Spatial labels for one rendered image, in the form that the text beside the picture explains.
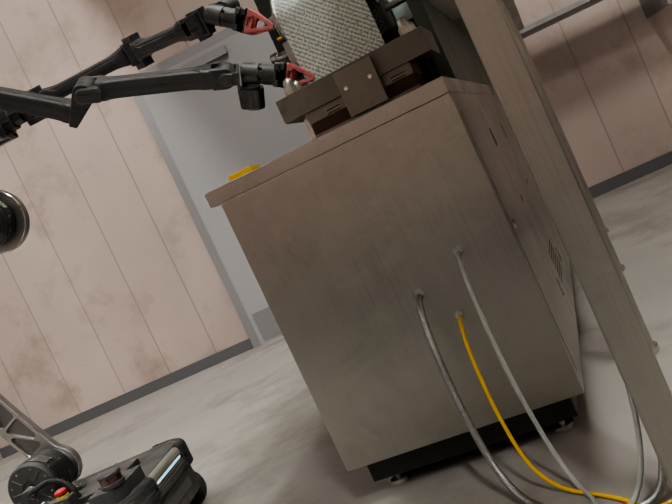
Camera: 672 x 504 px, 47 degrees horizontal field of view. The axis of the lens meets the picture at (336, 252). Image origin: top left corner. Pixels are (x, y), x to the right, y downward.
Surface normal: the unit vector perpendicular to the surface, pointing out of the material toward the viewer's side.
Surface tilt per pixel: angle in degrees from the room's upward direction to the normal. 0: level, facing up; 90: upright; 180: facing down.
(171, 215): 90
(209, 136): 90
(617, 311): 90
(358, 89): 90
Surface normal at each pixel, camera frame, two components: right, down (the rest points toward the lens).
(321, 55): -0.26, 0.19
